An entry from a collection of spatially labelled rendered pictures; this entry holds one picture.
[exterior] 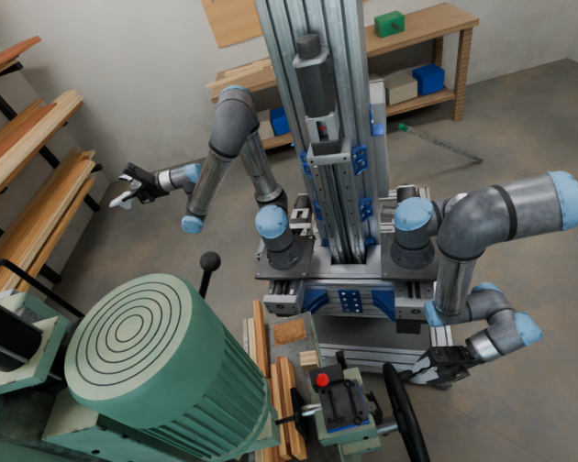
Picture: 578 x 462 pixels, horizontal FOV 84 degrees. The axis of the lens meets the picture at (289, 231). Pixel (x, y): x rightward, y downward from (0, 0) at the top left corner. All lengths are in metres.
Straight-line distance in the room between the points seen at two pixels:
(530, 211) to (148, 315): 0.66
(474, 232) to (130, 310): 0.61
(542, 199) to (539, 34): 3.77
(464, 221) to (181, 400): 0.58
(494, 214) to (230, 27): 3.11
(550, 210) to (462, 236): 0.15
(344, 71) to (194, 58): 2.76
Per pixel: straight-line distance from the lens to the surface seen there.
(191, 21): 3.58
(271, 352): 1.05
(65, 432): 0.57
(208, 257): 0.54
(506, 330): 1.02
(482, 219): 0.71
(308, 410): 0.90
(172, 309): 0.44
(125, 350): 0.44
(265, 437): 0.80
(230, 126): 0.98
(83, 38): 3.91
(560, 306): 2.27
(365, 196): 1.27
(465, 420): 1.89
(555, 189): 0.77
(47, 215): 3.15
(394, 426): 1.01
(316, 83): 0.93
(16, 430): 0.57
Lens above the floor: 1.81
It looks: 43 degrees down
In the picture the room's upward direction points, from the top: 20 degrees counter-clockwise
